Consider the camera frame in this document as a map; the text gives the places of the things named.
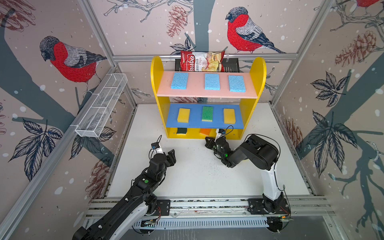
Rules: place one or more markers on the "white mesh wall tray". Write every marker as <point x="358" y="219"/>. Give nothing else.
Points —
<point x="99" y="112"/>

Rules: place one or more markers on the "light blue sponge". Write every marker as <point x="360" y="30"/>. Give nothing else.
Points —
<point x="212" y="82"/>
<point x="179" y="81"/>
<point x="237" y="84"/>

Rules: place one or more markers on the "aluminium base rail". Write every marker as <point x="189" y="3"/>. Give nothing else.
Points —
<point x="204" y="213"/>

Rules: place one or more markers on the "dark green wavy sponge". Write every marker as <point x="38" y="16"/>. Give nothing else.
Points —
<point x="182" y="131"/>

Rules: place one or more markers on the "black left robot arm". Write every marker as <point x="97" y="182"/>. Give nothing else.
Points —
<point x="137" y="202"/>

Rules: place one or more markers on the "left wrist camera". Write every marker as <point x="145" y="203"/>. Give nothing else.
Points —
<point x="156" y="148"/>

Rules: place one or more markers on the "pink upper shelf board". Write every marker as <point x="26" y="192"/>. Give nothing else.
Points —
<point x="196" y="87"/>

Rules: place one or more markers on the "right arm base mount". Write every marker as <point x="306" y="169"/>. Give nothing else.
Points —
<point x="264" y="206"/>

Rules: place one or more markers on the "orange sponge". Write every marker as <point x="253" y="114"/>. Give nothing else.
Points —
<point x="205" y="132"/>

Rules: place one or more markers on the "red cassava chips bag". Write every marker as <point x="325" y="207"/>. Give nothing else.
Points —
<point x="202" y="61"/>

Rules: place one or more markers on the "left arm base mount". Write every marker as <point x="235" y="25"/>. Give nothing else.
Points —
<point x="157" y="207"/>

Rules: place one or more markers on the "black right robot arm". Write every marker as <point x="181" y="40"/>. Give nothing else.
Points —
<point x="262" y="154"/>

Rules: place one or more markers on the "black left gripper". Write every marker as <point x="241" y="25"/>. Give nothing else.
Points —
<point x="171" y="158"/>

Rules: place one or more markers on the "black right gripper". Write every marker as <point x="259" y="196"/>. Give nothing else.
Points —
<point x="208" y="144"/>

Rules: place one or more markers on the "yellow shelf unit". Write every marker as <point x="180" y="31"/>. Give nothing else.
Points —
<point x="247" y="106"/>

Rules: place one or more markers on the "yellow sponge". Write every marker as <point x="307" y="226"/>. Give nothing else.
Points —
<point x="229" y="116"/>
<point x="183" y="115"/>

